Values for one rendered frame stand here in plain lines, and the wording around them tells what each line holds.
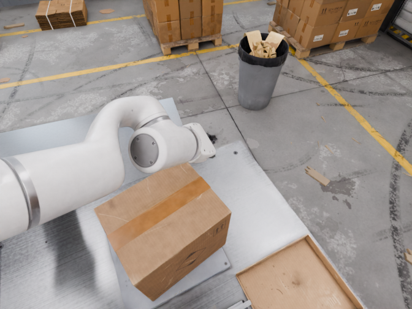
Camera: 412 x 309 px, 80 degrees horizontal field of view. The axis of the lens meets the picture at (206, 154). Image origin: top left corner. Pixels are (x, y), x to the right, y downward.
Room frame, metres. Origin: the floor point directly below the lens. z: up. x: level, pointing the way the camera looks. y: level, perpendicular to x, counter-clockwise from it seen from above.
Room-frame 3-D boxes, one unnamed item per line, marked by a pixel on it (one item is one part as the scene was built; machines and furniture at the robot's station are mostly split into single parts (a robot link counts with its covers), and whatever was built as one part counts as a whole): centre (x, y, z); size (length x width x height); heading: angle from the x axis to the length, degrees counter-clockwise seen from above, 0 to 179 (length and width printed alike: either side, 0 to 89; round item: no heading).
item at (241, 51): (2.09, -0.51, 0.43); 0.44 x 0.43 x 0.39; 18
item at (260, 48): (2.16, -0.55, 0.50); 0.42 x 0.41 x 0.28; 108
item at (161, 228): (0.29, 0.12, 0.99); 0.30 x 0.24 x 0.27; 127
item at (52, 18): (3.95, 2.15, 0.11); 0.65 x 0.54 x 0.22; 105
